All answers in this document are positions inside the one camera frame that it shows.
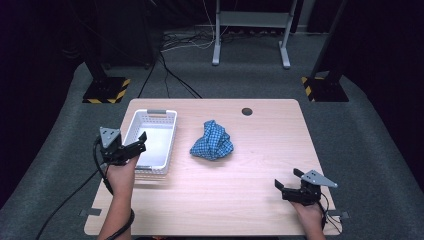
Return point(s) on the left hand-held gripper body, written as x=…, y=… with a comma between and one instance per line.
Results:
x=111, y=146

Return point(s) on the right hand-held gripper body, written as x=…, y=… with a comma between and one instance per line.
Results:
x=306, y=193

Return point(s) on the white perforated plastic basket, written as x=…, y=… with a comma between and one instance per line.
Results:
x=156, y=140

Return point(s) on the blue checkered cloth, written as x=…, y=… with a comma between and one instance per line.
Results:
x=213, y=141

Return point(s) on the person's right hand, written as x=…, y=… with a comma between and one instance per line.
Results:
x=308, y=213

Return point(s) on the person's left hand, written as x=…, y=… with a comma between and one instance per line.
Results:
x=121, y=176

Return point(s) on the grey table edge tab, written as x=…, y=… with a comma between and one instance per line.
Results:
x=91, y=212
x=340, y=214

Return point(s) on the black stand with striped base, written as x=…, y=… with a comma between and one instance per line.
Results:
x=325, y=88
x=106, y=88

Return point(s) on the white metal stand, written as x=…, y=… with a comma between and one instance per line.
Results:
x=253, y=20

